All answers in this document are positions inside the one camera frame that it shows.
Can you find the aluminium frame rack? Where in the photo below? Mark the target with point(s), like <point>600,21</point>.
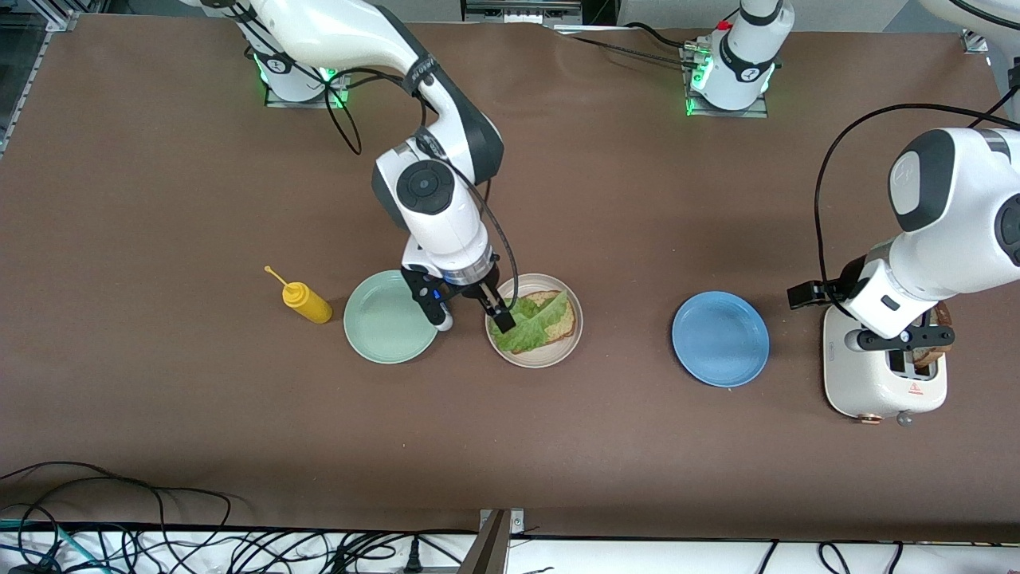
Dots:
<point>20,64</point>

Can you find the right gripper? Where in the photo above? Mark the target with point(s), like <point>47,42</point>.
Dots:
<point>480,292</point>

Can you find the white flat strip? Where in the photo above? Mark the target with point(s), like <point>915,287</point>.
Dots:
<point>590,29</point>

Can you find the green lettuce leaf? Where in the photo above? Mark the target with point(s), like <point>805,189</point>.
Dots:
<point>530,331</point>

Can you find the silver corner bracket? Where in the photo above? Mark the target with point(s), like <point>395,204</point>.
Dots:
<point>974,41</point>

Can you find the yellow mustard squeeze bottle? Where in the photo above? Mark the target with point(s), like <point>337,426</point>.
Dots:
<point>307,303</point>

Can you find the beige plate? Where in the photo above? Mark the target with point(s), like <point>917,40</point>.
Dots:
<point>550,357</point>

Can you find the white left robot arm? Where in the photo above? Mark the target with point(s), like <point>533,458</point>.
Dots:
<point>956,215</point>

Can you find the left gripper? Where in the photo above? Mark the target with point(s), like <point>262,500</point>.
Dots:
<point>849,287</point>

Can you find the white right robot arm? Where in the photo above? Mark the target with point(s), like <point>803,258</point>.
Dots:
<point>335,32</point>

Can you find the white toaster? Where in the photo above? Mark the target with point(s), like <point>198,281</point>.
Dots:
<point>868,383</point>

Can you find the black power plug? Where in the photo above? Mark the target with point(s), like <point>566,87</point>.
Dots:
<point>413,562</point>

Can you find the dark equipment box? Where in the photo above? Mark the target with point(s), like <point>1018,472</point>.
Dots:
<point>522,9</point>

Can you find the mint green plate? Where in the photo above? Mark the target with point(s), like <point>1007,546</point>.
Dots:
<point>382,319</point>

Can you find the brown bread slice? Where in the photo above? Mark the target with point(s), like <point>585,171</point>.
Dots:
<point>564,325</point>
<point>945,315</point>

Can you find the blue plate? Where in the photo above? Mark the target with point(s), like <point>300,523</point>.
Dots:
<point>720,339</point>

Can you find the aluminium profile bracket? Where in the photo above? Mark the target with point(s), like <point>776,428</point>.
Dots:
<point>490,550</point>

